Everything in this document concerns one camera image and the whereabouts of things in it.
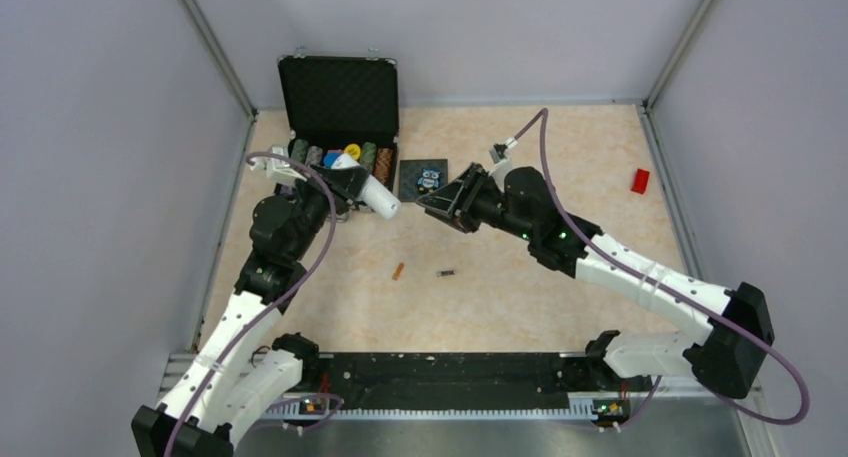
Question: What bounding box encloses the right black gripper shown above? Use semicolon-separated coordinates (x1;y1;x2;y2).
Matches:
417;163;535;242

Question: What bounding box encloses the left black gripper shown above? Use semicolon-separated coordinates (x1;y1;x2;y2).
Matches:
289;160;373;260

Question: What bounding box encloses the white remote control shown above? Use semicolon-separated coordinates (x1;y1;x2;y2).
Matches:
330;153;401;220

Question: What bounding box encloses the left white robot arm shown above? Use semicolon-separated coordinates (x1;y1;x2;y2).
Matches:
131;165;369;456

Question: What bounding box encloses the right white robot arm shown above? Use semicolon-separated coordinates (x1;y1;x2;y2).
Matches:
416;163;774;399

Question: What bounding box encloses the blue owl toy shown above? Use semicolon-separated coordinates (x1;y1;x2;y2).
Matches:
416;168;442;196

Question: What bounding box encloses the dark grey lego baseplate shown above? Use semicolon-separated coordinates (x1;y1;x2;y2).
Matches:
397;159;448;202

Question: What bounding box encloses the yellow poker chip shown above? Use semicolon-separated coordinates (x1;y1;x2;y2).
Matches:
344;143;362;162

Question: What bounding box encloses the black poker chip case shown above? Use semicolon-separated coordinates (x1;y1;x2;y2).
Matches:
277;54;400;198

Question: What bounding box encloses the orange AA battery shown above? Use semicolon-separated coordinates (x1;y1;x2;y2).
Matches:
391;263;405;281

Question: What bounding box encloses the red lego brick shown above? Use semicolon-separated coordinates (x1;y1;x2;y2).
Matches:
631;168;651;195

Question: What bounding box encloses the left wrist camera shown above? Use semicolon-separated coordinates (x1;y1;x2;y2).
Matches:
248;157;307;187

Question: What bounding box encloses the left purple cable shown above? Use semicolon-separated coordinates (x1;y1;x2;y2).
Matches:
162;150;339;457

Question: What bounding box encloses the purple cable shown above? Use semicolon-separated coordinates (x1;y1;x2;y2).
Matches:
513;107;812;427
162;150;339;457

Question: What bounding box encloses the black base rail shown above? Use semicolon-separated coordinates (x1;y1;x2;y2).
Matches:
162;351;670;423

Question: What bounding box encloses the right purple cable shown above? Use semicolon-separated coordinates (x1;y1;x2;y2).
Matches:
513;107;812;427

